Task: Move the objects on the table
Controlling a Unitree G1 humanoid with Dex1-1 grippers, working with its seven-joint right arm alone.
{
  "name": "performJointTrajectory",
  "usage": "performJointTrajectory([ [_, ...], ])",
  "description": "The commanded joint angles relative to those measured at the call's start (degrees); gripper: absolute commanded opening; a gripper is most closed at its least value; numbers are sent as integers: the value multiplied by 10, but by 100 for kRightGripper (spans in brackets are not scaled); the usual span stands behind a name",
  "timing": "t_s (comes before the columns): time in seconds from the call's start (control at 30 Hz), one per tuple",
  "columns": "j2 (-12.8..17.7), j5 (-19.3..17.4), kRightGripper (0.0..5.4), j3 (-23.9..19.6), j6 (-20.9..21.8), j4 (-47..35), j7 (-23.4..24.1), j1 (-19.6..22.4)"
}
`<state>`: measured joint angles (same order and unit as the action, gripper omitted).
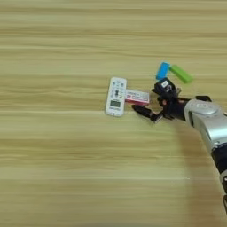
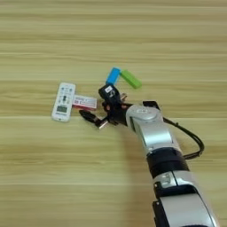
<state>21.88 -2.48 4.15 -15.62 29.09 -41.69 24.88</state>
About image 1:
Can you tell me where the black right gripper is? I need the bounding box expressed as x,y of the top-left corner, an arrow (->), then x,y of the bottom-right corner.
131,85 -> 190,124

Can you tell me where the red and white card box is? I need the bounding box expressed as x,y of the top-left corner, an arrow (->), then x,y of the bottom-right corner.
125,89 -> 151,106

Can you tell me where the white remote control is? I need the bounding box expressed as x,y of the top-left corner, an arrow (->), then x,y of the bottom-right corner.
105,76 -> 128,118

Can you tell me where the small black box white label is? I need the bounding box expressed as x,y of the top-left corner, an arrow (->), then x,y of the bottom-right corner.
153,77 -> 178,97

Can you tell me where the blue rectangular block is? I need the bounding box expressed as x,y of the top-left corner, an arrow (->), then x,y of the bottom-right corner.
155,61 -> 171,82

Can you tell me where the green rectangular block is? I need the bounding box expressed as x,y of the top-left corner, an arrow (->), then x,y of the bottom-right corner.
168,64 -> 194,84

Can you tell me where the white box with black top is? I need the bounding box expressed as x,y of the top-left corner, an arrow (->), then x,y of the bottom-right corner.
194,95 -> 213,103

